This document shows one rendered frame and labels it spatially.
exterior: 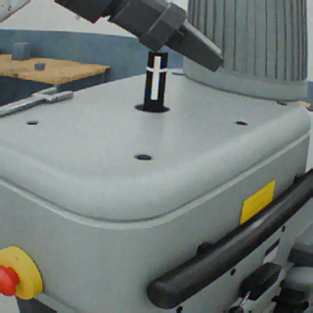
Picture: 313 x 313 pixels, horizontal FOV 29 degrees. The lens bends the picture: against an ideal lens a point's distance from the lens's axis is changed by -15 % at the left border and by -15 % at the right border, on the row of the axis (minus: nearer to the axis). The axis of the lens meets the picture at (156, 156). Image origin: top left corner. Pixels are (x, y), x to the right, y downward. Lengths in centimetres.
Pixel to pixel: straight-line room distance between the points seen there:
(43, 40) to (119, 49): 110
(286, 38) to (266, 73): 7
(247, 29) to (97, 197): 39
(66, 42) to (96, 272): 599
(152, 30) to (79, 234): 23
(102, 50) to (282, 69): 536
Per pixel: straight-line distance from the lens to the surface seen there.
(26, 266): 60
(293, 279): 116
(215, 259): 60
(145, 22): 67
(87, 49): 631
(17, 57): 664
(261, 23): 84
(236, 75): 85
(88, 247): 55
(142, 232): 54
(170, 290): 55
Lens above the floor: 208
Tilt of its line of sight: 19 degrees down
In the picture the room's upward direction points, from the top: 5 degrees clockwise
